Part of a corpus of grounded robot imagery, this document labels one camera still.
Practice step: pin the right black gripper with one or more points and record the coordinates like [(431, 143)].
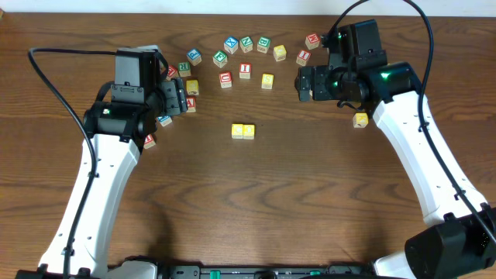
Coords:
[(306, 83)]

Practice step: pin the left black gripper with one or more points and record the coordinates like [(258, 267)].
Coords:
[(177, 97)]

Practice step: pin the yellow C block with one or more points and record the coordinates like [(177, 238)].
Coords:
[(238, 131)]

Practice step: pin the yellow O block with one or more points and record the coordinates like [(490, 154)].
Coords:
[(249, 131)]

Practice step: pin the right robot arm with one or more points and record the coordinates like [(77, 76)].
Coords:
[(460, 223)]

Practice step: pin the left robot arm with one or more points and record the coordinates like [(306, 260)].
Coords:
[(115, 128)]

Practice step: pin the red A block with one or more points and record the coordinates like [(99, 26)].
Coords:
[(192, 104)]

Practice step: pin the yellow block left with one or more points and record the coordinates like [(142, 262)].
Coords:
[(192, 87)]

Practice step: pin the red E block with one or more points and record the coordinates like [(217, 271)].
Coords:
[(172, 72)]

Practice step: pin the green R block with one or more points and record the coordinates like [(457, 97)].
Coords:
[(184, 69)]

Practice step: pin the blue T block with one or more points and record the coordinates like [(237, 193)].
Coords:
[(164, 120)]

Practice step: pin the red I block right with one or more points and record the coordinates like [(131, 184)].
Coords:
[(303, 57)]

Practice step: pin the red i block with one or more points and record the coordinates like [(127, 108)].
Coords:
[(303, 57), (245, 71)]

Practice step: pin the blue P block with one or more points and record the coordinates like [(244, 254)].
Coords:
[(194, 56)]

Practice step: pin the red H block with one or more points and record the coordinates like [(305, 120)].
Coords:
[(312, 41)]

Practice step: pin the yellow block lower right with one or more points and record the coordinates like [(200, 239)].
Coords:
[(360, 120)]

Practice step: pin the red U block centre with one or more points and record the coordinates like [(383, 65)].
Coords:
[(225, 80)]

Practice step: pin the red u block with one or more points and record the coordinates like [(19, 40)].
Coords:
[(149, 141), (225, 80)]

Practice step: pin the red U block lower left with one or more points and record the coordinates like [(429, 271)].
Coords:
[(149, 141)]

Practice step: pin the yellow block top centre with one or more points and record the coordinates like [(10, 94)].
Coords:
[(279, 53)]

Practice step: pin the green F block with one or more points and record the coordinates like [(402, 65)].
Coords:
[(220, 58)]

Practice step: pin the yellow S block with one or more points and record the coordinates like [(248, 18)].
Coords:
[(267, 81)]

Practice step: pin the green B block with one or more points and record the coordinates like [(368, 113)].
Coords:
[(263, 44)]

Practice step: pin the blue X block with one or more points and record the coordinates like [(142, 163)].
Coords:
[(231, 44)]

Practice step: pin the red I block centre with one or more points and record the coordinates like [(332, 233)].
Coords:
[(245, 71)]

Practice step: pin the green N block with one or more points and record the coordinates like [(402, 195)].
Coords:
[(246, 44)]

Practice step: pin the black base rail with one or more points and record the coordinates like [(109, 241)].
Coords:
[(197, 272)]

